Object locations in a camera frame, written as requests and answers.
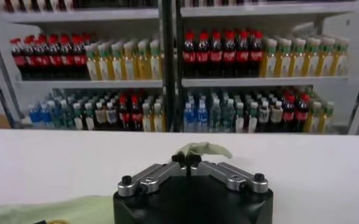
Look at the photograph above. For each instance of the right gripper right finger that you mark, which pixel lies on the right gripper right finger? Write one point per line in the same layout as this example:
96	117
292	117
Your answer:
228	175

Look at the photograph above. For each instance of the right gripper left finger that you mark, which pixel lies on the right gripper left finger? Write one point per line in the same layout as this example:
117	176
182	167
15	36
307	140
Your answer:
154	178

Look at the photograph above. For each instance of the light green printed t-shirt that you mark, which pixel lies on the light green printed t-shirt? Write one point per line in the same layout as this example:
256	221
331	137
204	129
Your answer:
206	149

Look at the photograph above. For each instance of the small dark white label bottle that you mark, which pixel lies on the small dark white label bottle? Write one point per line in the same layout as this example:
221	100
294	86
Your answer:
77	120
252	121
276	115
239	121
89	120
111	117
264	115
100	117

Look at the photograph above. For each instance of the clear green water bottle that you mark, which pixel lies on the clear green water bottle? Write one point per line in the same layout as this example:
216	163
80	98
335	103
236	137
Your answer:
66	117
228	118
215	118
55	117

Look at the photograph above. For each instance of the small yellow tea bottle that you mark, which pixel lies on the small yellow tea bottle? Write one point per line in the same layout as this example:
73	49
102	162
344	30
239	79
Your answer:
158	121
146	121
314	120
328	118

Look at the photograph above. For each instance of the blue label water bottle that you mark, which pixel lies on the blue label water bottle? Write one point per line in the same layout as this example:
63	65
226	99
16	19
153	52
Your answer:
45	117
189	118
202	118
34	117

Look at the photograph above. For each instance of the small red cap cola bottle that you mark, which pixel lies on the small red cap cola bottle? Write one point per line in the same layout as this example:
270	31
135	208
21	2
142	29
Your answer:
135	117
301	115
289	115
123	117

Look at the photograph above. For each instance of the beverage shelf with bottles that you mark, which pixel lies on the beverage shelf with bottles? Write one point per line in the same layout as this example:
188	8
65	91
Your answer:
258	81

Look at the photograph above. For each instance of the glass door beverage cabinet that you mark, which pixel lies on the glass door beverage cabinet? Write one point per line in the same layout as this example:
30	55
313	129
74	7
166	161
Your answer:
90	84

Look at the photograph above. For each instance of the yellow tea bottle white cap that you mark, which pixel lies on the yellow tea bottle white cap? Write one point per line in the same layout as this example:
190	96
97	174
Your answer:
297	64
130	64
155	64
325	62
268	64
143	64
92	65
105	65
282	64
117	65
311	63
340	62

